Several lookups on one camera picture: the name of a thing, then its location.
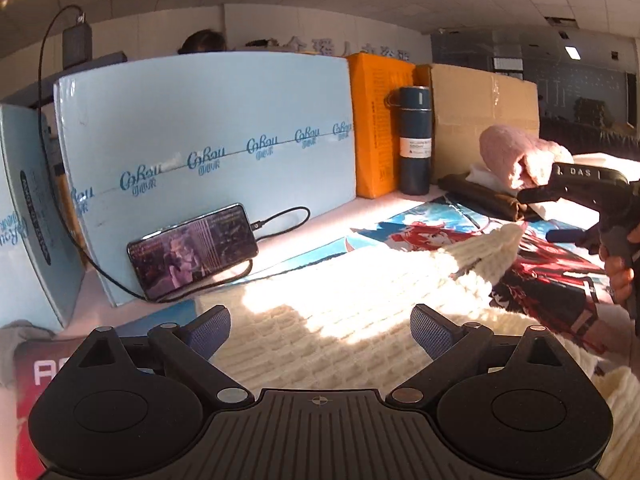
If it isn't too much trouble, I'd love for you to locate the cream knitted sweater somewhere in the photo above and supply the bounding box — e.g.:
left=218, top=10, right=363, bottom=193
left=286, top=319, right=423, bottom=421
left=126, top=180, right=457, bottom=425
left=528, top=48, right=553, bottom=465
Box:
left=191, top=222, right=640, bottom=480

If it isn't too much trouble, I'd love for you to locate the person's right hand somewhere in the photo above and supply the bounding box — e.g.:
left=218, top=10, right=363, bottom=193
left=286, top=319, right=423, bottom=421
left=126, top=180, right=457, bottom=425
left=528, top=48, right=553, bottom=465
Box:
left=599, top=244, right=634, bottom=306

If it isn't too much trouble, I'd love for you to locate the black smartphone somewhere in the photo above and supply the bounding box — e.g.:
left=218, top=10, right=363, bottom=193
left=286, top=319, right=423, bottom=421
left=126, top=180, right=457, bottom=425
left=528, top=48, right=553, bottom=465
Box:
left=127, top=204, right=258, bottom=301

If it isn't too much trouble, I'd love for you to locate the pink knitted garment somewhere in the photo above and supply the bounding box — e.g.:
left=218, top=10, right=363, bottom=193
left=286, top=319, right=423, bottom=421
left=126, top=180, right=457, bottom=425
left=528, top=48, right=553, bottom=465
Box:
left=480, top=125, right=574, bottom=191

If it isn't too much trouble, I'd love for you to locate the AGON desk mat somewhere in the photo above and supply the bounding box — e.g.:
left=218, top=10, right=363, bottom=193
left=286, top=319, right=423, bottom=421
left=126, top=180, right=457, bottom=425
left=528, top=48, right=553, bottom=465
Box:
left=28, top=209, right=639, bottom=479

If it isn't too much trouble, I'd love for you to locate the dark brown folded garment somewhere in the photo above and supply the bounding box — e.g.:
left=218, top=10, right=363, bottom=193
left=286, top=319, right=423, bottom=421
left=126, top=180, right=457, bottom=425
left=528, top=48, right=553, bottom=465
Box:
left=437, top=174, right=539, bottom=221

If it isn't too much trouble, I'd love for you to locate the grey cloth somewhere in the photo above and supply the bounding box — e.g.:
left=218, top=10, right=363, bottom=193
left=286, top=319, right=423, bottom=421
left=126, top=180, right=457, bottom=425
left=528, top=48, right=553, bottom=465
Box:
left=0, top=320, right=55, bottom=388

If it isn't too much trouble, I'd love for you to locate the brown cardboard box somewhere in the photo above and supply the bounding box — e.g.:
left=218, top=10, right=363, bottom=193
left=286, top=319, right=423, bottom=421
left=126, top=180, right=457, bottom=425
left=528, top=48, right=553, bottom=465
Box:
left=414, top=64, right=539, bottom=182

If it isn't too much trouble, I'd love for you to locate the light blue Corou box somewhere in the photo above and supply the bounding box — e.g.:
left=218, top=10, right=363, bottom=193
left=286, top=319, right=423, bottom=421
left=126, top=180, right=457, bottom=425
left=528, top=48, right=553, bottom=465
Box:
left=54, top=52, right=356, bottom=307

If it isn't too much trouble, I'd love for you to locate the dark blue thermos bottle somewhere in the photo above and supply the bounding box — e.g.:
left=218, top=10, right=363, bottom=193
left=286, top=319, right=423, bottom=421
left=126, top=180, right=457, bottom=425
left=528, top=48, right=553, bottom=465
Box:
left=385, top=86, right=433, bottom=195

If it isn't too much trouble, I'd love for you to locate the orange cardboard box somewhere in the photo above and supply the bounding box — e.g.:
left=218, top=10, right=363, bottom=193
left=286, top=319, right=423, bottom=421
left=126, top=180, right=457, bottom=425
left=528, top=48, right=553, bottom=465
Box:
left=347, top=53, right=414, bottom=198

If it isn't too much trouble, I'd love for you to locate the person's dark-haired head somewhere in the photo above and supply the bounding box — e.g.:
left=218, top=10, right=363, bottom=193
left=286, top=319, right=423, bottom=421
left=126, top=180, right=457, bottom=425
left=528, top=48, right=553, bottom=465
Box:
left=177, top=28, right=228, bottom=55

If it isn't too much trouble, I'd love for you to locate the black power adapter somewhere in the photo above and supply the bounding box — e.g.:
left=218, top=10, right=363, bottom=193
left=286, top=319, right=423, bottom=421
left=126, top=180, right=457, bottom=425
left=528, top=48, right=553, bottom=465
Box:
left=62, top=14, right=93, bottom=70

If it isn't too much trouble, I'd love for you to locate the black charging cable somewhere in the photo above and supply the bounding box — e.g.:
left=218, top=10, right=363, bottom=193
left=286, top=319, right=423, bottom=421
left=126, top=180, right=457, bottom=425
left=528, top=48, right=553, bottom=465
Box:
left=36, top=4, right=313, bottom=305

